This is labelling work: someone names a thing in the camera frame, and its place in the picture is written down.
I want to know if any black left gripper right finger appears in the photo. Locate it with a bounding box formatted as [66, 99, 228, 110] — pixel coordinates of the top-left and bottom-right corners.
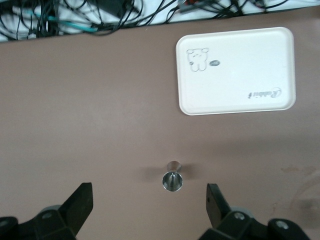
[196, 183, 270, 240]

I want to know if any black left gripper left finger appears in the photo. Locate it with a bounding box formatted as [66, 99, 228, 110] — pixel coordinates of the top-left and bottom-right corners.
[16, 182, 94, 240]

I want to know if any brown table cover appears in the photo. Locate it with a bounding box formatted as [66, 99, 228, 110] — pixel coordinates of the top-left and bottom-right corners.
[0, 6, 320, 240]

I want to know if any steel jigger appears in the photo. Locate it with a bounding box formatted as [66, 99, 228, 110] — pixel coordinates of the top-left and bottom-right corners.
[161, 160, 184, 193]

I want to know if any cream rabbit print tray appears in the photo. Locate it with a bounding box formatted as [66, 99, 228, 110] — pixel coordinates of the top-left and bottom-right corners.
[175, 26, 297, 117]

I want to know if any teal cable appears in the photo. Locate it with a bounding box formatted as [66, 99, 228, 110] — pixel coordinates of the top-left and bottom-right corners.
[46, 14, 98, 34]

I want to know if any tangled black cable bundle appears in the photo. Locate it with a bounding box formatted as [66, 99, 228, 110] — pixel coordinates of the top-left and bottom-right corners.
[0, 0, 320, 44]

